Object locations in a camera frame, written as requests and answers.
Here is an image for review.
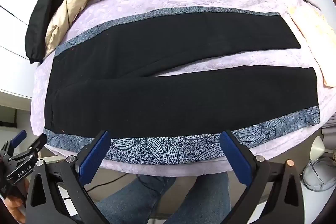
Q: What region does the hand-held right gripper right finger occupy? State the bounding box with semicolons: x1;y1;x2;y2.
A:
220;130;313;224

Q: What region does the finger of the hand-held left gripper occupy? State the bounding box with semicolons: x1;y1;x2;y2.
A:
25;134;48;159
4;130;27;156

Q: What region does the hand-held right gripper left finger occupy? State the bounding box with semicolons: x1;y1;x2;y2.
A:
26;130;112;224

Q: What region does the black shorts grey waistband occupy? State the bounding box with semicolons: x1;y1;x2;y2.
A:
43;7;321;165

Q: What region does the person's left hand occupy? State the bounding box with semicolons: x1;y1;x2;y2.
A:
7;179;30;217

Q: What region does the person's right leg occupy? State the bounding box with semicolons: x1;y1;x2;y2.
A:
168;172;232;224

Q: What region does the person's leg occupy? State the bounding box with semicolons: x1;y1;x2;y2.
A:
96;174;177;224
168;172;232;224

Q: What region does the person's left leg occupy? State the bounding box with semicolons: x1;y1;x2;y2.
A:
96;174;177;224

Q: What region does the white lamp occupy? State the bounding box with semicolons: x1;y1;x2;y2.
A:
310;136;326;161

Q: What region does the white cabinet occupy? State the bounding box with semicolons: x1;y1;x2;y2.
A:
0;0;79;94

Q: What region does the beige jacket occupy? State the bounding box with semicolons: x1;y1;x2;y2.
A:
44;0;132;58

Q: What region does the black garment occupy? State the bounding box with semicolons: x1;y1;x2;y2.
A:
28;0;91;64

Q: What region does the cream cloth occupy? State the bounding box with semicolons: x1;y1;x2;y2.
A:
287;0;336;88

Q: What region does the black cable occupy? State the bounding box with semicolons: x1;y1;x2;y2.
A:
87;178;128;192

